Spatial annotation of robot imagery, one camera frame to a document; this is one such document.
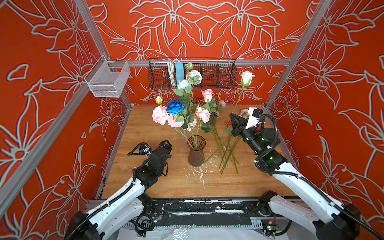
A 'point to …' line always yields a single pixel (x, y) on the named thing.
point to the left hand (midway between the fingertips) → (167, 144)
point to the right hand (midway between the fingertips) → (228, 114)
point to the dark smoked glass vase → (196, 155)
